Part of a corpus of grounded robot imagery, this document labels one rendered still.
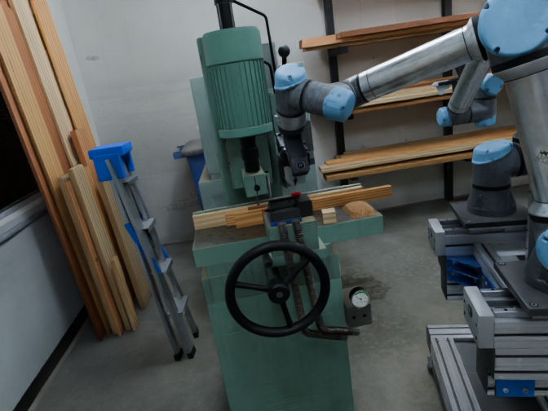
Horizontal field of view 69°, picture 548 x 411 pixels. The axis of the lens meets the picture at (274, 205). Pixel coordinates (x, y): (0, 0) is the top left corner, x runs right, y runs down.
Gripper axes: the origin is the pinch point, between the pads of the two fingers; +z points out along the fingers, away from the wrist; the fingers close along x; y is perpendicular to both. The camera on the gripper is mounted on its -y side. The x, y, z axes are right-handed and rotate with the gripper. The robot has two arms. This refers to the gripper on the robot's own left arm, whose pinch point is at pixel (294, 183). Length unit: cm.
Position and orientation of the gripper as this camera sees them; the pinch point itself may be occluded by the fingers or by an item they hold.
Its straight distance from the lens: 118.7
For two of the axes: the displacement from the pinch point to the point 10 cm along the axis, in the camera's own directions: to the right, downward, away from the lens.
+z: 0.6, 6.7, 7.4
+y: -1.9, -7.2, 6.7
